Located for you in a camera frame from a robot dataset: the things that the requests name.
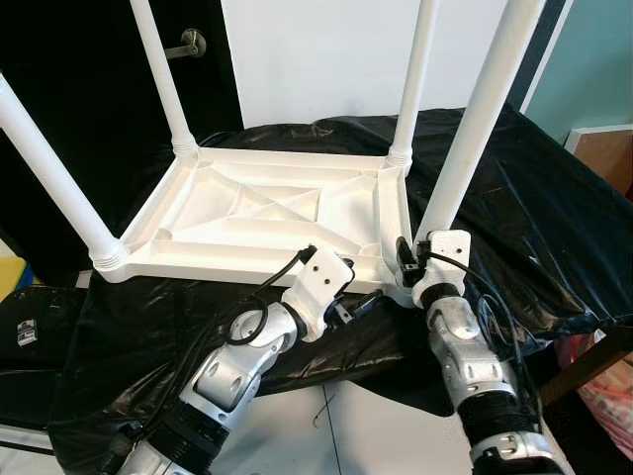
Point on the black metal stand leg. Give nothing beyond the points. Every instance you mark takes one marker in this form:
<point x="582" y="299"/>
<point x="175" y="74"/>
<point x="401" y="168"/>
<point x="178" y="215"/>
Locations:
<point x="27" y="440"/>

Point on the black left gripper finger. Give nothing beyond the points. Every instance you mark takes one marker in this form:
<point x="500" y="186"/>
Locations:
<point x="366" y="305"/>

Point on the black shiny table cloth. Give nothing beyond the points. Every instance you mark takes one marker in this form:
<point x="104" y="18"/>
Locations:
<point x="534" y="228"/>

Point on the pink plastic bag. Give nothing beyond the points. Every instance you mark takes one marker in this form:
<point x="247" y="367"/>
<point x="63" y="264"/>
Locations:
<point x="608" y="396"/>

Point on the brown cardboard box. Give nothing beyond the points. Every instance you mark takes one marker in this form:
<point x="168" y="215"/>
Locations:
<point x="605" y="156"/>

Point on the black bag with white label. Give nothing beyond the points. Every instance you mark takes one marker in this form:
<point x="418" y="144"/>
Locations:
<point x="45" y="346"/>

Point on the yellow blue foam mat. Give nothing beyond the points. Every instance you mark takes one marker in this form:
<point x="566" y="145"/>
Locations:
<point x="12" y="269"/>

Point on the brown wooden table leg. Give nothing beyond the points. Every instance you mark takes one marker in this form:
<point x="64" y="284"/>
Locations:
<point x="584" y="366"/>

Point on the white plastic children table top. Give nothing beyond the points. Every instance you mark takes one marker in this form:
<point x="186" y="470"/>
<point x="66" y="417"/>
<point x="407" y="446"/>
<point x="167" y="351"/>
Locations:
<point x="247" y="259"/>

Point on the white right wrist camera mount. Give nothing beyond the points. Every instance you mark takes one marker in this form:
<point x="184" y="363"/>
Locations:
<point x="450" y="247"/>

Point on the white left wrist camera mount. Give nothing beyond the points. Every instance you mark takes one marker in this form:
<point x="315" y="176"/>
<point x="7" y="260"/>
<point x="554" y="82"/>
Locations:
<point x="318" y="277"/>

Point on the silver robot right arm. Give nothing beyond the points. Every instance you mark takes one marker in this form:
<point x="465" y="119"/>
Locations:
<point x="480" y="371"/>

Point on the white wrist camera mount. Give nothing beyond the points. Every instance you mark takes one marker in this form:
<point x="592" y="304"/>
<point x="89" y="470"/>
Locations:
<point x="450" y="247"/>
<point x="318" y="277"/>

